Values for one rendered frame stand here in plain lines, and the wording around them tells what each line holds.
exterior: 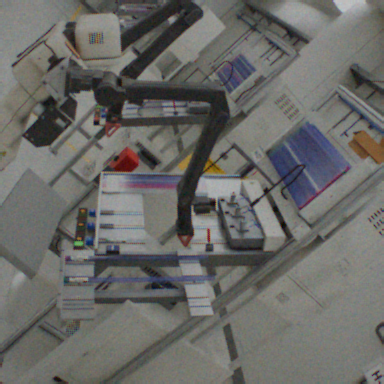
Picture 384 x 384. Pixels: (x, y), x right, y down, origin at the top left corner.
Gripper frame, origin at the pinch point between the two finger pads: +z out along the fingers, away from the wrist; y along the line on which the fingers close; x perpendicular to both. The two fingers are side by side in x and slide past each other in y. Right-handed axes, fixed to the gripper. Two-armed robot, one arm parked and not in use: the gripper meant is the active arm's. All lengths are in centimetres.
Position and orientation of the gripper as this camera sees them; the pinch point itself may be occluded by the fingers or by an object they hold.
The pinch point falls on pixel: (185, 243)
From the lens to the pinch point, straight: 202.7
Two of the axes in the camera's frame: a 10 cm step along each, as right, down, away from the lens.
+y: -1.2, -5.0, 8.6
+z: 0.2, 8.7, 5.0
